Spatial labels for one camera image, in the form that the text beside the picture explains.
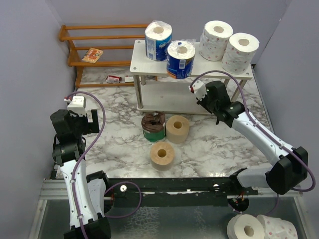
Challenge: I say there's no blue roll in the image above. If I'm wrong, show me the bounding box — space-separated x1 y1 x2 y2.
145 21 172 61
166 40 196 79

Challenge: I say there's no brown roll green wrapper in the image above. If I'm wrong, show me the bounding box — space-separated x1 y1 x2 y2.
141 111 166 142

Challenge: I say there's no small white card box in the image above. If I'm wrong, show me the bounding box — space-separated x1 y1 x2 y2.
124 75 134 83

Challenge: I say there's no white two-tier shelf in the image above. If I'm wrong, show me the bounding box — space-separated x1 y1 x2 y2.
130 40 253 115

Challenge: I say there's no white dotted roll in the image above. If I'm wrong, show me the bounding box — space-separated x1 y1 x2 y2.
222 33 260 74
199 20 233 61

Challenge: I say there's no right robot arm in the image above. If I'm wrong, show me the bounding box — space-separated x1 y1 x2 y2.
189 80 308 195

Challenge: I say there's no blue roll front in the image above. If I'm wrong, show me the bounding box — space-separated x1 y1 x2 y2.
166 40 196 79

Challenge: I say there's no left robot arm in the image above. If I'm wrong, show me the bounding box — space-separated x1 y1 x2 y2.
50 110 111 239

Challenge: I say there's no tan paper roll front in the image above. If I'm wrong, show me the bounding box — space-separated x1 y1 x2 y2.
150 142 175 171

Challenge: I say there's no orange snack packet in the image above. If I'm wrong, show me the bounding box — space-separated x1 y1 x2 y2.
82 48 103 64

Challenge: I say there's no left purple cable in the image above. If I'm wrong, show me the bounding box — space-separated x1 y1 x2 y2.
64 91 143 239

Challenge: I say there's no white roll on floor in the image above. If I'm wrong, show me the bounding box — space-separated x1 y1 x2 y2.
227 215 265 239

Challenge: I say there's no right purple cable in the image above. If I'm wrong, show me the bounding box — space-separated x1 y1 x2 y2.
189 70 317 216

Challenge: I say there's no orange wooden rack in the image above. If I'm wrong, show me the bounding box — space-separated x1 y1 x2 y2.
58 23 148 88

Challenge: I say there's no tan paper roll rear-left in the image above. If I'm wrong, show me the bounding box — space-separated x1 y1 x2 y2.
165 115 190 144

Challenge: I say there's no dotted roll on floor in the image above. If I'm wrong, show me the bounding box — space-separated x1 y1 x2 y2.
257 215 298 239

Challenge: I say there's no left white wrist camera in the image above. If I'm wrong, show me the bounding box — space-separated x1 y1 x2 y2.
64 96 87 117

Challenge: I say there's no purple cable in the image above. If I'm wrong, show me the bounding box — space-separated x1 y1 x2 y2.
64 91 143 239
189 70 317 216

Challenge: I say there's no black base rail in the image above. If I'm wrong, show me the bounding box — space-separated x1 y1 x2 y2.
105 177 258 208

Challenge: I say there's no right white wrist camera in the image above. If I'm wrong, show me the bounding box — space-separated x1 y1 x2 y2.
189 80 207 101

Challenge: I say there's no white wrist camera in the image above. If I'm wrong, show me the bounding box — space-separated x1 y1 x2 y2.
189 80 207 101
64 96 87 117

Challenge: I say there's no red white small box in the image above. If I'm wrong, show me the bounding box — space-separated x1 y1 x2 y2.
106 75 122 84

